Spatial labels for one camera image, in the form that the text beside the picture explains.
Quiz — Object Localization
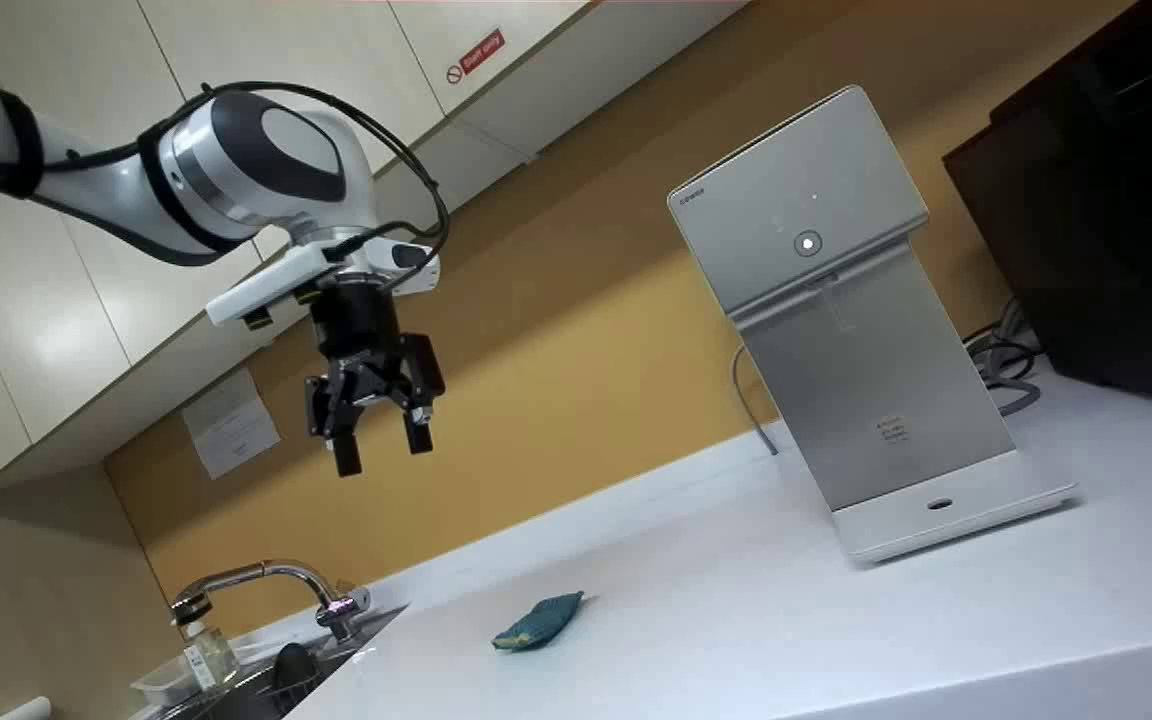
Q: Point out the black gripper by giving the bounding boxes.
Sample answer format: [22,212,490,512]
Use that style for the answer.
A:
[302,270,453,479]

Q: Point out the teal sponge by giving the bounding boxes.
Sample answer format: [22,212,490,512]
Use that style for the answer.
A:
[487,586,589,655]

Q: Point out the chrome sink faucet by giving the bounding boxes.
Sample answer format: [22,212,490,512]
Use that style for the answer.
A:
[169,555,372,640]

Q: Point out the steel kitchen sink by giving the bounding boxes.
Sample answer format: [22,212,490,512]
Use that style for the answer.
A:
[153,599,407,720]

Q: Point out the clear glass jar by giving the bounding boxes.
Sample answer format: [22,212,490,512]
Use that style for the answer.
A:
[177,613,241,694]

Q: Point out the wide cream cabinet door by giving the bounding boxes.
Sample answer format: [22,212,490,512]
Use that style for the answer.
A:
[133,0,448,256]

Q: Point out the red warning sticker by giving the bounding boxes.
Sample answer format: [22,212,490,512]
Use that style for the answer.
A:
[445,24,512,87]

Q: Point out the cream cabinet door with sticker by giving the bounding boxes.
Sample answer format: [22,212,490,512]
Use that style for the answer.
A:
[387,0,595,132]

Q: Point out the silver water dispenser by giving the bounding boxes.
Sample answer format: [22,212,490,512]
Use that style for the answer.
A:
[663,80,1085,571]

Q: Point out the black countertop appliance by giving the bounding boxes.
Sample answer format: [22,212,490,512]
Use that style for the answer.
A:
[941,0,1152,418]

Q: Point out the white paper wall notice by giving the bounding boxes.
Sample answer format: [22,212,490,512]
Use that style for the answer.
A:
[178,367,284,483]

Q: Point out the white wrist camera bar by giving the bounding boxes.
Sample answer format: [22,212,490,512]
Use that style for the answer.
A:
[202,241,445,333]

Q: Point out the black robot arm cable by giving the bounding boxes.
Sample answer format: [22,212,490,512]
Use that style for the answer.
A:
[0,75,454,270]

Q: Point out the thin dispenser power cord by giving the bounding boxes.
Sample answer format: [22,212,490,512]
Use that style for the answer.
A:
[726,341,784,460]

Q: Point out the grey coiled cables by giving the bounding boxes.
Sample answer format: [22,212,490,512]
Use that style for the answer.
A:
[963,306,1049,417]

